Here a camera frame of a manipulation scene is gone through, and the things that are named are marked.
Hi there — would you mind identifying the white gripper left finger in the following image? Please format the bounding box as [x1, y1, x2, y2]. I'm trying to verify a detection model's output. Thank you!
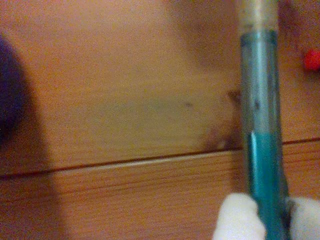
[212, 192, 267, 240]

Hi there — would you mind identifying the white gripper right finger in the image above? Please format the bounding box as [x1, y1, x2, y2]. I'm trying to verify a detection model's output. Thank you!
[289, 197, 320, 240]

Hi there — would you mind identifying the green transparent pen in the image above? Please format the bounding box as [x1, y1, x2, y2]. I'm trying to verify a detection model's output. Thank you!
[234, 0, 295, 240]

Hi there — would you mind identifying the black pen with red end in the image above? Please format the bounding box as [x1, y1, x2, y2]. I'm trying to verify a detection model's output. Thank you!
[303, 48, 320, 73]

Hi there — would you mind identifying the white mug with green pattern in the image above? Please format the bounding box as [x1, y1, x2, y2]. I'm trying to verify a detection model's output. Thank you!
[0, 34, 28, 148]

